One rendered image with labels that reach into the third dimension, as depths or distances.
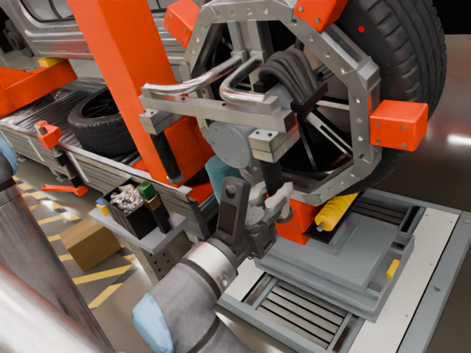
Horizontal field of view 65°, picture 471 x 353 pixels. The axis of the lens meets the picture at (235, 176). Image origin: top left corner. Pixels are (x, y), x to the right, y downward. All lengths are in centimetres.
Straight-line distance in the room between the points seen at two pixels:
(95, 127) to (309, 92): 173
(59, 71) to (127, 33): 205
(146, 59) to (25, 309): 84
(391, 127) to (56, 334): 66
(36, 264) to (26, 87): 242
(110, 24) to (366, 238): 109
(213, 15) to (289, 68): 28
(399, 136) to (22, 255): 74
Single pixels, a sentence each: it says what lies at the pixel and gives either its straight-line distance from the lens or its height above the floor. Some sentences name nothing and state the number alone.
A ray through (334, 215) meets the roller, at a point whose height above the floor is 53.
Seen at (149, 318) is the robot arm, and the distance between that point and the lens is 58.
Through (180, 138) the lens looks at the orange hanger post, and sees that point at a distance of 132.
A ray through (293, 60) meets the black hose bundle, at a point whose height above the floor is 104.
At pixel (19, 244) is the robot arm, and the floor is 90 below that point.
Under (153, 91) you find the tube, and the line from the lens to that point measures 88.
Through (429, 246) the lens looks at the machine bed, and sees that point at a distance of 163.
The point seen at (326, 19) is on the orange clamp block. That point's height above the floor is 108.
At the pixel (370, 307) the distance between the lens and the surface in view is 133.
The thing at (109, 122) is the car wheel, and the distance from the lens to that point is 224.
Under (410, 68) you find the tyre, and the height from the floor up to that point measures 94.
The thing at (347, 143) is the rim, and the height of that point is 73.
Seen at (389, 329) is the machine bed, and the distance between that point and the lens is 140.
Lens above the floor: 128
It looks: 35 degrees down
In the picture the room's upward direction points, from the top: 17 degrees counter-clockwise
